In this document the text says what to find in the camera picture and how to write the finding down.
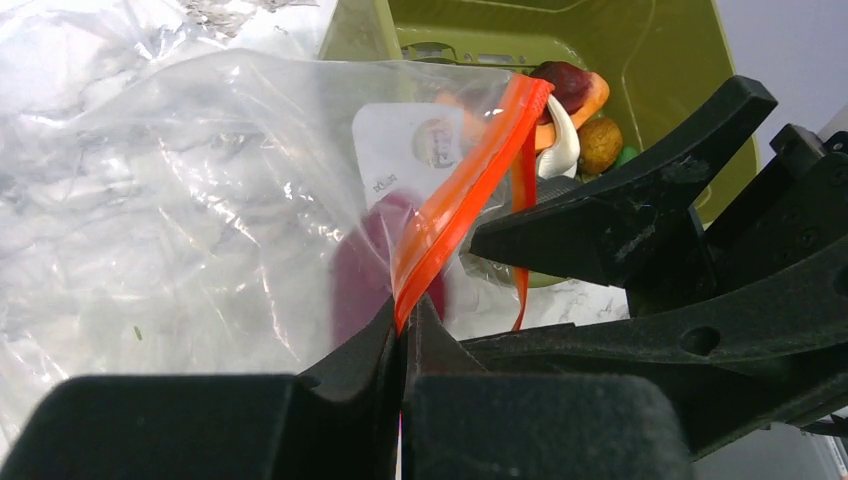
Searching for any orange toy pumpkin slice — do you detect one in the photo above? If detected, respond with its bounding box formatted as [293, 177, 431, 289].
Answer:
[433, 70, 611, 154]

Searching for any clear zip top bag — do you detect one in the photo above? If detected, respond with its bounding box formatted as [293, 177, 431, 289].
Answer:
[1, 1, 528, 445]

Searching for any purple toy sweet potato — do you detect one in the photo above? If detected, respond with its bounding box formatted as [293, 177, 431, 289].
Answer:
[332, 191, 419, 348]

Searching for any green toy vegetable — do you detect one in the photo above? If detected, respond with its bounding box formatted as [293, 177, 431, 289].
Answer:
[613, 146, 639, 168]

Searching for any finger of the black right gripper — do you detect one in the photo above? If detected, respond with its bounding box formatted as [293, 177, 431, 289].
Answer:
[465, 240, 847, 458]

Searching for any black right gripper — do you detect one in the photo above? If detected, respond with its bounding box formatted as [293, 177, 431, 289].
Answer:
[470, 75, 847, 317]

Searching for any olive green plastic bin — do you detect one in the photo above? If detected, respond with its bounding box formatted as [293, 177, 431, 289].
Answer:
[317, 0, 761, 289]

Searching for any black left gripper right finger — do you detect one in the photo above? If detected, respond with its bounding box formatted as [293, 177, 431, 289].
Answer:
[402, 298, 693, 479]

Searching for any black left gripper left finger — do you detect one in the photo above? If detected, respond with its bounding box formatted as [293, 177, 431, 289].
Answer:
[1, 301, 401, 479]

